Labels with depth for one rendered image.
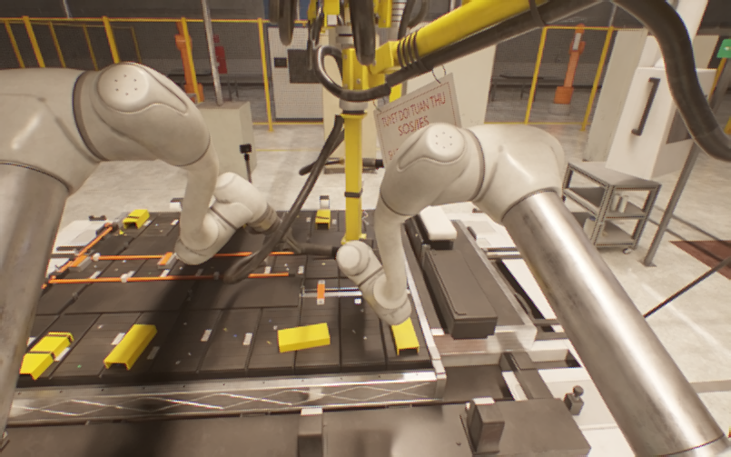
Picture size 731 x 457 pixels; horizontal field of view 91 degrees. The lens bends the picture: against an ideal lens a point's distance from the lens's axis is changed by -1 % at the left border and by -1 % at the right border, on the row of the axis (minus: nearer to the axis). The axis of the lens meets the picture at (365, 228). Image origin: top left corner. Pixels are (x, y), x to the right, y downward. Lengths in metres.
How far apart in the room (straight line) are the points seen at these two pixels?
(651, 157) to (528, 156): 3.01
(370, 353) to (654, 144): 2.94
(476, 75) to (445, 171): 5.27
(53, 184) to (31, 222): 0.06
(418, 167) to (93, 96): 0.45
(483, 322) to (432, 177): 0.79
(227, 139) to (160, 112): 5.10
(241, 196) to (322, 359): 0.56
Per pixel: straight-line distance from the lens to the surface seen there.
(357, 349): 1.25
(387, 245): 0.86
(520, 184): 0.64
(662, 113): 3.61
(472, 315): 1.27
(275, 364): 1.23
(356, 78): 1.15
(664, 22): 0.70
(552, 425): 1.36
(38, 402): 1.47
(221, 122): 5.64
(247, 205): 1.13
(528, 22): 0.79
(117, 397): 1.35
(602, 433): 1.47
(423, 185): 0.60
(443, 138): 0.58
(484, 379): 1.55
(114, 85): 0.59
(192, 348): 1.36
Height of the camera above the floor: 1.90
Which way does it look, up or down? 27 degrees down
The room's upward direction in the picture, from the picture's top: 1 degrees clockwise
